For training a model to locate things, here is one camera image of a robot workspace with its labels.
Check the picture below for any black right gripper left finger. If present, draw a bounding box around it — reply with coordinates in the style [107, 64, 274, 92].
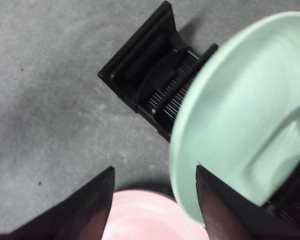
[0, 166, 115, 240]

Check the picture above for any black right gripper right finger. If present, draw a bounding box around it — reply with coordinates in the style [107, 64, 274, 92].
[195, 164, 300, 240]

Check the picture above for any pink plate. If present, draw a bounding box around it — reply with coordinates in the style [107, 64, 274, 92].
[101, 189, 211, 240]

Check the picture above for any green plate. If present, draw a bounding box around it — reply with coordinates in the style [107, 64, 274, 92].
[168, 11, 300, 227]

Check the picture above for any black plastic dish rack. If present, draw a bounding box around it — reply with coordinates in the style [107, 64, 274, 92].
[97, 1, 300, 227]

